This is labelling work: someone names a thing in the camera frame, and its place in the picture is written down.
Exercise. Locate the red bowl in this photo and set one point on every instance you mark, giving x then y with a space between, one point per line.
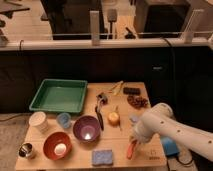
53 140

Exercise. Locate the black dish brush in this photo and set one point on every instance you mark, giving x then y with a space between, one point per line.
101 100

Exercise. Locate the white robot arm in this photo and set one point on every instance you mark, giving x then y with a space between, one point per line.
157 119

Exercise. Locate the dark grape bunch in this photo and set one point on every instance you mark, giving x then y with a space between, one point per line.
137 101

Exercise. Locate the black rectangular block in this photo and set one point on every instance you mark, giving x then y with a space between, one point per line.
128 90

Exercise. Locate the white paper cup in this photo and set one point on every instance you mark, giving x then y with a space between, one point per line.
39 121

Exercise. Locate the small metal cup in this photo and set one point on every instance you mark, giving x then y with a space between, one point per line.
27 151

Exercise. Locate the blue box on floor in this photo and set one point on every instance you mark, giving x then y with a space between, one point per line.
169 146

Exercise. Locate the purple bowl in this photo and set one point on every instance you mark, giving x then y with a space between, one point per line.
86 129

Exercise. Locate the green plastic tray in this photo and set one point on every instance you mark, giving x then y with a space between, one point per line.
59 95

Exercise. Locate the blue plastic cup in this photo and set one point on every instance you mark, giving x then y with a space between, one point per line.
64 120

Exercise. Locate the yellow apple toy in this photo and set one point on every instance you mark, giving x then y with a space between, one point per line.
114 117

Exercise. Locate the blue crumpled cloth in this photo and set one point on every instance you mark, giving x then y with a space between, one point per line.
134 119

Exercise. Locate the red chili pepper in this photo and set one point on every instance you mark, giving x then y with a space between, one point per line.
130 149

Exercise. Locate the white egg in bowl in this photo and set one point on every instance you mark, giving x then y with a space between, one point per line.
60 149

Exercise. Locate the blue sponge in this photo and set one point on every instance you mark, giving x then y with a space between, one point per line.
102 157

